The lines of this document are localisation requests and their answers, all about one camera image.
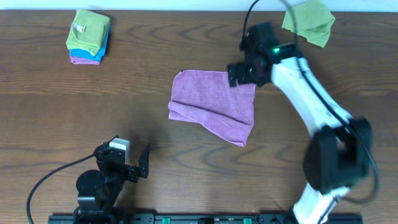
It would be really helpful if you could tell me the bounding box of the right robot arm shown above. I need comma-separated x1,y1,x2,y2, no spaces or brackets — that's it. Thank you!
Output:
227,44,377,223

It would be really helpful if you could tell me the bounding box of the right black cable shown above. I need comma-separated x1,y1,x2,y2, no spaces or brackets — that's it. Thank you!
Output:
241,0,381,205

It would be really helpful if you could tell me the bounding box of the purple microfiber cloth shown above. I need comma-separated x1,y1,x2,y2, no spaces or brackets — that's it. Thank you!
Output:
168,70,256,147

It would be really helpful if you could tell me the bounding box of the left black cable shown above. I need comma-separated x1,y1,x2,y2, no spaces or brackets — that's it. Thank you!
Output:
25,153,98,224

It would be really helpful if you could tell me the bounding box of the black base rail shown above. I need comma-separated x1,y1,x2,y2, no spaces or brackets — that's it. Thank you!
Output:
47,212,364,224

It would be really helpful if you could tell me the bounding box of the folded purple cloth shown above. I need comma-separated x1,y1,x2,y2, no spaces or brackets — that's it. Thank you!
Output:
70,55,101,65

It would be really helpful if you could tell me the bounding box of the folded green cloth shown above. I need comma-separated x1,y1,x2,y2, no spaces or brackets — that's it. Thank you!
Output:
66,9,110,56

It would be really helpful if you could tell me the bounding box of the folded blue cloth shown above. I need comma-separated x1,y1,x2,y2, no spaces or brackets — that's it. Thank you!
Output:
70,26,111,62

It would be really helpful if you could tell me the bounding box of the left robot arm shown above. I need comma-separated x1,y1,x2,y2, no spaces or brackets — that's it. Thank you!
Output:
73,138,150,223

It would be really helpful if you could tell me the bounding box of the crumpled green cloth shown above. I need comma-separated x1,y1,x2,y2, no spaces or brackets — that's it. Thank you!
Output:
282,0,335,48

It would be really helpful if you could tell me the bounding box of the black cable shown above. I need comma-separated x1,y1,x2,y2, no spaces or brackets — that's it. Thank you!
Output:
241,0,381,205
25,153,98,224

